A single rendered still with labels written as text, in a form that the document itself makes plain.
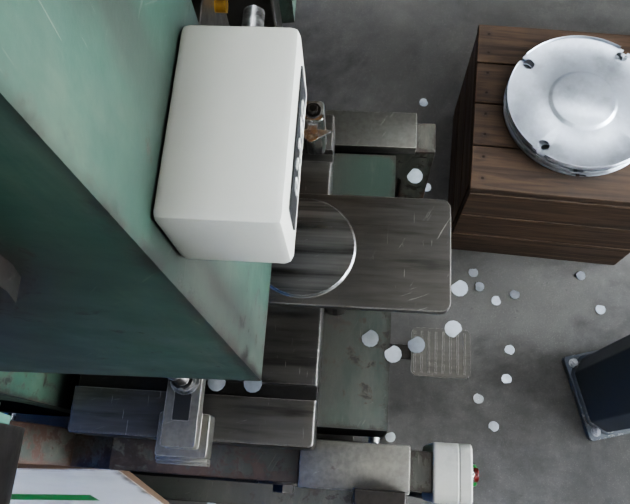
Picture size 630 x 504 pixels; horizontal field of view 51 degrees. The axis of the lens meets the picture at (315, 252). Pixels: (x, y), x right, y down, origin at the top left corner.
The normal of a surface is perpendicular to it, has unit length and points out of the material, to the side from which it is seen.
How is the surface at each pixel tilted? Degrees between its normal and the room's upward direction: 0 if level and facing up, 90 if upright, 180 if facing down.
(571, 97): 0
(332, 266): 0
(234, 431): 0
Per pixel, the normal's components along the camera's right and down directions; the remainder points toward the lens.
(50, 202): -0.07, 0.95
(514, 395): -0.04, -0.33
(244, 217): -0.07, 0.07
